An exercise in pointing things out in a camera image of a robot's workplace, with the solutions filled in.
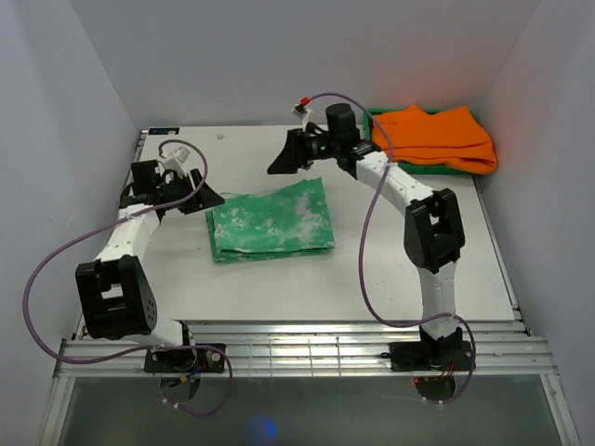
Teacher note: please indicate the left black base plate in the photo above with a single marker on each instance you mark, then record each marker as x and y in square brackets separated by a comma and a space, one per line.
[184, 361]

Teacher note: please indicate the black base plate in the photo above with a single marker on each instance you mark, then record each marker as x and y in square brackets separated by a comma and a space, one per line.
[416, 357]
[184, 361]

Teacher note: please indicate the orange folded trousers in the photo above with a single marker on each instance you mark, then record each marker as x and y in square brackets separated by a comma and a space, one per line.
[452, 138]

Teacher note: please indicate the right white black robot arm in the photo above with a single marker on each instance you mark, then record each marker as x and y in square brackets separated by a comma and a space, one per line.
[433, 235]

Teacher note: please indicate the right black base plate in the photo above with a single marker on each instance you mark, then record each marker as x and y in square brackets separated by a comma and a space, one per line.
[416, 357]

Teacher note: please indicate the green white tie-dye trousers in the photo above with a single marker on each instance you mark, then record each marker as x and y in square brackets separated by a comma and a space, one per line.
[291, 221]

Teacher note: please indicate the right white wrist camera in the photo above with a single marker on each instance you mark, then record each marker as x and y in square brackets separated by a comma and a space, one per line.
[303, 112]

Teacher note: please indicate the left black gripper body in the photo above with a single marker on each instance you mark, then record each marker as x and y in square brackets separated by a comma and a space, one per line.
[178, 189]

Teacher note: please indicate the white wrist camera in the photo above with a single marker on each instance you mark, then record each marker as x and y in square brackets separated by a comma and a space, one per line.
[303, 112]
[175, 160]

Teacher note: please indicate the black label sticker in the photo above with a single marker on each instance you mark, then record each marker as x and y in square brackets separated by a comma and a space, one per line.
[163, 131]

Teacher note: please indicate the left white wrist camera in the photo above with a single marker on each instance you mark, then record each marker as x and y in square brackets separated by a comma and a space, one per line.
[175, 160]

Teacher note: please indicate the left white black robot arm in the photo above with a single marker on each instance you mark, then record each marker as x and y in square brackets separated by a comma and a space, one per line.
[115, 294]

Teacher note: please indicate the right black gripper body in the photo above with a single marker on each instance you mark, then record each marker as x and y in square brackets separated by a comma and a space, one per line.
[318, 149]

